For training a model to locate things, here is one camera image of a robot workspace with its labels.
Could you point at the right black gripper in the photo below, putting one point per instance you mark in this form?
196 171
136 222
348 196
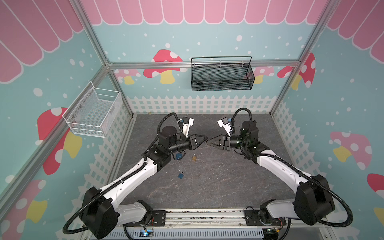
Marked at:
225 142

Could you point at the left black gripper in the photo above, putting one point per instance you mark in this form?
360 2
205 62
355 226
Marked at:
202 141

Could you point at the large blue padlock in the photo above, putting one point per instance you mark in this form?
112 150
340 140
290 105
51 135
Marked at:
180 155

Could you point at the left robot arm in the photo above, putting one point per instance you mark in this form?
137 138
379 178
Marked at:
101 211

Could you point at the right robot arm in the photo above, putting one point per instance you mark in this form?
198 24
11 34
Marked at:
313 199

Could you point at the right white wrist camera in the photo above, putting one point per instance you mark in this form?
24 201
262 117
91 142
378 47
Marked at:
227 125

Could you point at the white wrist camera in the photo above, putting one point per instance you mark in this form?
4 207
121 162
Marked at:
227 125
186 125

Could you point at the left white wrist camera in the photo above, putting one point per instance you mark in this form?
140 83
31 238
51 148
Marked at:
186 125

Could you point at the black mesh wall basket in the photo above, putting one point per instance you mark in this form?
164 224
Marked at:
222 73

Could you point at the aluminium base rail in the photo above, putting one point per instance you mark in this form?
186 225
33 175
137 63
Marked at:
204 217

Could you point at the white vented cable duct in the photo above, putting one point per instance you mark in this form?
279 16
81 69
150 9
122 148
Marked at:
197 234

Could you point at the white mesh wall basket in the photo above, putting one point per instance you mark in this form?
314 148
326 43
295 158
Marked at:
93 112

